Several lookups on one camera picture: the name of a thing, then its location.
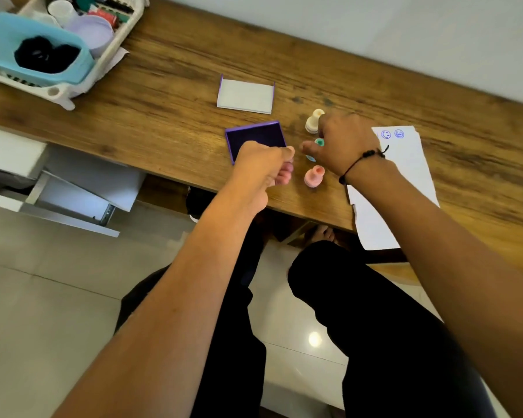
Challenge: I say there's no black fabric item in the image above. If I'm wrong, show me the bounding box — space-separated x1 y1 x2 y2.
14 36 82 75

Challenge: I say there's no cream toy stamp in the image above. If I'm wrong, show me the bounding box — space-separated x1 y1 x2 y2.
305 109 326 134

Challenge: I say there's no white small cup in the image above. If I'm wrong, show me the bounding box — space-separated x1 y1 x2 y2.
47 0 78 27

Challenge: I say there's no person's right forearm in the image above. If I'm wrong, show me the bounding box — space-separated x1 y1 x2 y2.
343 157 523 418

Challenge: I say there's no white drawer unit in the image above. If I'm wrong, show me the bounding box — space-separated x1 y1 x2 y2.
0 124 147 238

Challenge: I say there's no white purple ink pad lid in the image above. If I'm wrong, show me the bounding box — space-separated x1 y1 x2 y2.
216 75 275 115

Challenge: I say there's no person's left leg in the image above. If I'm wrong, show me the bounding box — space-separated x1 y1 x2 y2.
114 217 267 418

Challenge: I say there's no purple ink pad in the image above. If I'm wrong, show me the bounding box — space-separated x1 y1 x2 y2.
225 121 287 165

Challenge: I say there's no red small box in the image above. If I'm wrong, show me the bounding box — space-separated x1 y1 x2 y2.
88 5 119 29

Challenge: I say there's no pink toy stamp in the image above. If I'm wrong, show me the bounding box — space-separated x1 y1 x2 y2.
304 165 326 188

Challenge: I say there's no person's right leg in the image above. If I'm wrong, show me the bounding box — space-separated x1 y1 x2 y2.
287 240 499 418

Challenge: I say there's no white paper sheet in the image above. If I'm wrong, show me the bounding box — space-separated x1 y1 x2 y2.
347 125 440 251

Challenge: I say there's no person's leg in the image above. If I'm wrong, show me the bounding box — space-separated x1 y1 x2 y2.
114 217 267 418
287 240 499 418

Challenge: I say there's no person's right hand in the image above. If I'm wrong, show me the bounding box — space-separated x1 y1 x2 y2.
300 111 387 182

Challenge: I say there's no person's bare foot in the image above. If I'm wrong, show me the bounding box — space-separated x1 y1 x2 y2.
304 225 336 249

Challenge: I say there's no light blue plastic container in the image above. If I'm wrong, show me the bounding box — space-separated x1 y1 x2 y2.
0 12 95 87

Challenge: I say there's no teal toy stamp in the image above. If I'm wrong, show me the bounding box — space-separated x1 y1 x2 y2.
305 138 326 163

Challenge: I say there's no person's left forearm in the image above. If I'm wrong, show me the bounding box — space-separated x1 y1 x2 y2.
51 187 268 418

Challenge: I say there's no black bead bracelet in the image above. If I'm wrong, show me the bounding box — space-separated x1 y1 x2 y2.
338 145 390 185

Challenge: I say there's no white paper under basket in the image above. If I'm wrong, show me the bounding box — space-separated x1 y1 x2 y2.
79 47 130 95

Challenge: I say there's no person's left hand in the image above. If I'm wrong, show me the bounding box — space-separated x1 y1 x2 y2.
226 141 295 214

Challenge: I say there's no lavender round jar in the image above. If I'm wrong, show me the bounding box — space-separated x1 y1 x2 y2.
65 15 114 58

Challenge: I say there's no white plastic basket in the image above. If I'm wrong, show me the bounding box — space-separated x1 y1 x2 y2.
0 0 150 111

